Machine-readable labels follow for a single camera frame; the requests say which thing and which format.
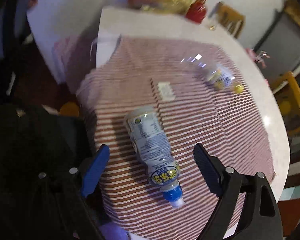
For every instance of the yellow wooden chair far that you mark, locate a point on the yellow wooden chair far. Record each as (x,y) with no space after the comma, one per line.
(287,95)

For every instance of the small wooden chair left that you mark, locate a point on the small wooden chair left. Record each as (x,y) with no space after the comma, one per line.
(230,19)

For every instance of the red sauce bottle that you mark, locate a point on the red sauce bottle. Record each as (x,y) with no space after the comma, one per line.
(197,11)

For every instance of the grey cabinet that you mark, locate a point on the grey cabinet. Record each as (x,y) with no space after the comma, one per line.
(282,43)

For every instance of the blue cap plastic bottle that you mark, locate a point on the blue cap plastic bottle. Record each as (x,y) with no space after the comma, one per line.
(154,151)

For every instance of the white paper scrap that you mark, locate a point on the white paper scrap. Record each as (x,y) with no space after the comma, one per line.
(166,92)

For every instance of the yellow cap plastic bottle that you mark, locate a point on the yellow cap plastic bottle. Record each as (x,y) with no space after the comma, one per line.
(220,77)

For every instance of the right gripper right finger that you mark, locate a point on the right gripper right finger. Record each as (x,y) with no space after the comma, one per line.
(246,207)

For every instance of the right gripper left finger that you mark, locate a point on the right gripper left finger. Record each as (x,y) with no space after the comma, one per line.
(72,201)

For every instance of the red white striped cloth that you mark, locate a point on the red white striped cloth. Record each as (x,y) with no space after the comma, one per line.
(228,125)

